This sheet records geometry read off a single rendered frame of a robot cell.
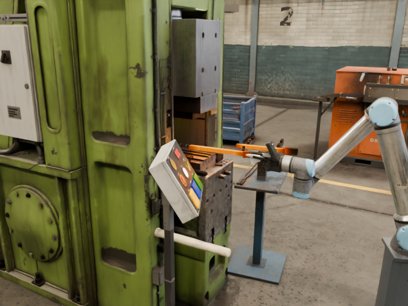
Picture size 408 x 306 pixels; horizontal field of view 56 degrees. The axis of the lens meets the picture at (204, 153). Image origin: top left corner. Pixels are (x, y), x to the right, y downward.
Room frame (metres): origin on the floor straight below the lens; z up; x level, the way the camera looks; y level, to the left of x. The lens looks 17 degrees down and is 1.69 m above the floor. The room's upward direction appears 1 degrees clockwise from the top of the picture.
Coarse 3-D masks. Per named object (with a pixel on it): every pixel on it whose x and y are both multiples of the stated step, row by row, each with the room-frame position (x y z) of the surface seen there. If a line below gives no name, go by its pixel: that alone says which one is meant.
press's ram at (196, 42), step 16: (176, 32) 2.09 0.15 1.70; (192, 32) 2.04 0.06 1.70; (208, 32) 2.15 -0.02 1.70; (176, 48) 2.09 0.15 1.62; (192, 48) 2.04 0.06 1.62; (208, 48) 2.15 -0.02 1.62; (176, 64) 2.09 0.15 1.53; (192, 64) 2.04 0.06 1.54; (208, 64) 2.16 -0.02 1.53; (176, 80) 2.09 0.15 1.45; (192, 80) 2.04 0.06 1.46; (208, 80) 2.16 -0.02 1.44; (192, 96) 2.04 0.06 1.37
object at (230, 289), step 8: (232, 280) 2.35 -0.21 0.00; (224, 288) 2.25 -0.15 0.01; (232, 288) 2.26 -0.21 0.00; (216, 296) 2.16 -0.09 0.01; (224, 296) 2.17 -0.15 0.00; (232, 296) 2.18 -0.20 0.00; (176, 304) 2.09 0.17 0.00; (184, 304) 2.09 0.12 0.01; (216, 304) 2.09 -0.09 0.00; (224, 304) 2.10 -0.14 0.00; (232, 304) 2.10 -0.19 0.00
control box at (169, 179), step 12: (168, 144) 1.74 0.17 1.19; (156, 156) 1.63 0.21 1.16; (168, 156) 1.54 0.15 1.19; (180, 156) 1.71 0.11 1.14; (156, 168) 1.46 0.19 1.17; (168, 168) 1.46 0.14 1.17; (180, 168) 1.60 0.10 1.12; (192, 168) 1.79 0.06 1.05; (156, 180) 1.46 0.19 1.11; (168, 180) 1.46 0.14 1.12; (180, 180) 1.50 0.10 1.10; (168, 192) 1.46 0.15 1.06; (180, 192) 1.46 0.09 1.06; (180, 204) 1.46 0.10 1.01; (192, 204) 1.47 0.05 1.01; (180, 216) 1.46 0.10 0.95; (192, 216) 1.45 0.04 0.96
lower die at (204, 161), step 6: (192, 150) 2.30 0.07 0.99; (186, 156) 2.18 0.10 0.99; (198, 156) 2.18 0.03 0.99; (204, 156) 2.17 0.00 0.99; (192, 162) 2.10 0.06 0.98; (198, 162) 2.10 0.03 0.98; (204, 162) 2.12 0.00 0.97; (210, 162) 2.19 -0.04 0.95; (198, 168) 2.08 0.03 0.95; (204, 168) 2.12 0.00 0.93
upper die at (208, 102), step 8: (176, 96) 2.15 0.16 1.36; (208, 96) 2.16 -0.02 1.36; (216, 96) 2.25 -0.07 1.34; (176, 104) 2.15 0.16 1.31; (184, 104) 2.13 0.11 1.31; (192, 104) 2.10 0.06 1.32; (200, 104) 2.08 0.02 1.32; (208, 104) 2.16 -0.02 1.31; (192, 112) 2.10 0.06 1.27; (200, 112) 2.08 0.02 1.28
